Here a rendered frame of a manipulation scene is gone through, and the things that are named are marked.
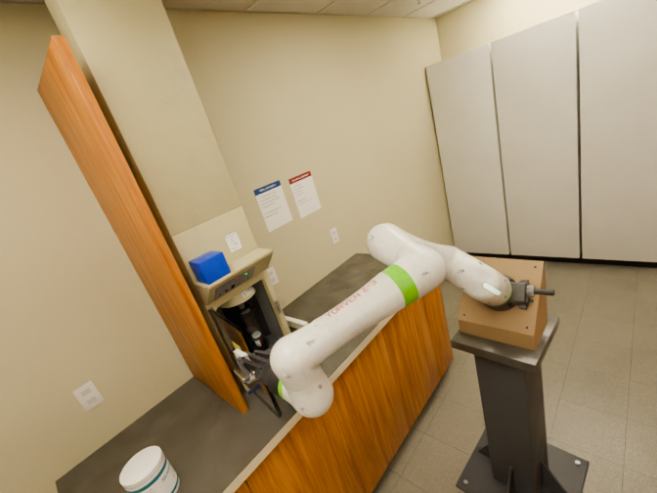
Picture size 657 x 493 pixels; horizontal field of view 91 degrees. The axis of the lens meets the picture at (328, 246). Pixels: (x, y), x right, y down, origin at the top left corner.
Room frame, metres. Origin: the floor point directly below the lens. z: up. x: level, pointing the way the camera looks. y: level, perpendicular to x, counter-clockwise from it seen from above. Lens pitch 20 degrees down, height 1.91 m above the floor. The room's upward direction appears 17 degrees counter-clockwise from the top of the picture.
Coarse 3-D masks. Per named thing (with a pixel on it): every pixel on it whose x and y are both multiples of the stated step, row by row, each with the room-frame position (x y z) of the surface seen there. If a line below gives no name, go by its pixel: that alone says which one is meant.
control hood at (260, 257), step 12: (252, 252) 1.35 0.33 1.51; (264, 252) 1.30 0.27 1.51; (240, 264) 1.24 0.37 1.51; (252, 264) 1.24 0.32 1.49; (264, 264) 1.32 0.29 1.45; (228, 276) 1.16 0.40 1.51; (252, 276) 1.31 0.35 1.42; (204, 288) 1.12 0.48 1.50; (216, 288) 1.14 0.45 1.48; (204, 300) 1.16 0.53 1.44
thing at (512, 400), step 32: (480, 384) 1.10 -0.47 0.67; (512, 384) 0.99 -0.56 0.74; (512, 416) 1.00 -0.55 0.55; (544, 416) 1.07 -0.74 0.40; (480, 448) 1.26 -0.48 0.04; (512, 448) 1.02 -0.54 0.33; (544, 448) 1.05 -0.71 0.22; (480, 480) 1.12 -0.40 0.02; (512, 480) 1.02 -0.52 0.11; (544, 480) 1.01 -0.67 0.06; (576, 480) 0.99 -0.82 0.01
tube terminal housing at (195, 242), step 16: (240, 208) 1.39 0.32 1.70; (208, 224) 1.28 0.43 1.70; (224, 224) 1.33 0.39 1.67; (240, 224) 1.37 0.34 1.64; (176, 240) 1.19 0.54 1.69; (192, 240) 1.23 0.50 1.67; (208, 240) 1.27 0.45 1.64; (224, 240) 1.31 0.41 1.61; (240, 240) 1.35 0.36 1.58; (176, 256) 1.22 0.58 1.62; (192, 256) 1.21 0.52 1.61; (240, 256) 1.33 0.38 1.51; (192, 272) 1.19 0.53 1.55; (192, 288) 1.22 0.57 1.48; (240, 288) 1.29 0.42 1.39; (272, 288) 1.39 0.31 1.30; (272, 304) 1.40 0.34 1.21; (208, 320) 1.21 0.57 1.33; (224, 352) 1.21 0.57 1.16; (240, 384) 1.21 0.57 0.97
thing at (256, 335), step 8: (248, 312) 1.34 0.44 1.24; (240, 320) 1.34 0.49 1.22; (248, 320) 1.34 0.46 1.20; (256, 320) 1.36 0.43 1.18; (248, 328) 1.33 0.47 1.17; (256, 328) 1.35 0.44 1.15; (248, 336) 1.33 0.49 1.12; (256, 336) 1.34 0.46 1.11; (264, 336) 1.37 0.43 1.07; (256, 344) 1.33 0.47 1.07
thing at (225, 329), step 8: (216, 312) 1.13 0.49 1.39; (216, 320) 1.14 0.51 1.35; (224, 320) 1.04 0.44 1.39; (224, 328) 1.09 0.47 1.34; (232, 328) 0.99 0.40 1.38; (224, 336) 1.15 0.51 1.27; (232, 336) 1.04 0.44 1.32; (240, 336) 0.95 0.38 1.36; (232, 344) 1.09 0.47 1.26; (240, 344) 0.99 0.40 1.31; (248, 344) 0.93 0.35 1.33; (232, 352) 1.14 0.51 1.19; (240, 368) 1.14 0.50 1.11; (256, 384) 1.02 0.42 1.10; (264, 384) 0.93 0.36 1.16; (256, 392) 1.06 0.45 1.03; (264, 392) 0.97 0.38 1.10; (264, 400) 1.01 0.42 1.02; (272, 400) 0.92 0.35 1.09; (272, 408) 0.96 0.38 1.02; (280, 416) 0.93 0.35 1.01
